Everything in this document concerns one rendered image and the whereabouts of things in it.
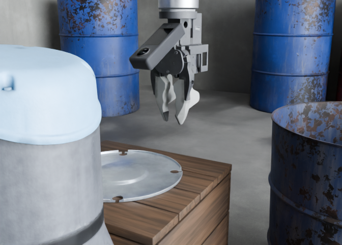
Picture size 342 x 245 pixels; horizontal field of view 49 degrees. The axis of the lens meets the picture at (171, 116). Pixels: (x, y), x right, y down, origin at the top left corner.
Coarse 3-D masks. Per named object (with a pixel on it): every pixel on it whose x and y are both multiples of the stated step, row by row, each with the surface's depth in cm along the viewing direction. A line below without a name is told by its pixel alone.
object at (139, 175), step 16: (112, 160) 97; (128, 160) 97; (144, 160) 97; (160, 160) 97; (112, 176) 86; (128, 176) 86; (144, 176) 86; (160, 176) 87; (176, 176) 87; (112, 192) 79; (128, 192) 79; (144, 192) 79; (160, 192) 78
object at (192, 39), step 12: (168, 12) 68; (180, 12) 68; (192, 12) 69; (192, 24) 72; (192, 36) 73; (180, 48) 69; (192, 48) 70; (204, 48) 73; (168, 60) 71; (180, 60) 69; (192, 60) 73; (168, 72) 72; (180, 72) 70
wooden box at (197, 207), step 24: (120, 144) 109; (192, 168) 92; (216, 168) 92; (168, 192) 80; (192, 192) 80; (216, 192) 88; (120, 216) 70; (144, 216) 70; (168, 216) 70; (192, 216) 77; (216, 216) 90; (120, 240) 67; (144, 240) 64; (168, 240) 69; (192, 240) 79; (216, 240) 92
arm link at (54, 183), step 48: (0, 48) 31; (48, 48) 34; (0, 96) 24; (48, 96) 25; (96, 96) 30; (0, 144) 25; (48, 144) 26; (96, 144) 30; (0, 192) 26; (48, 192) 27; (96, 192) 31; (0, 240) 27; (48, 240) 27
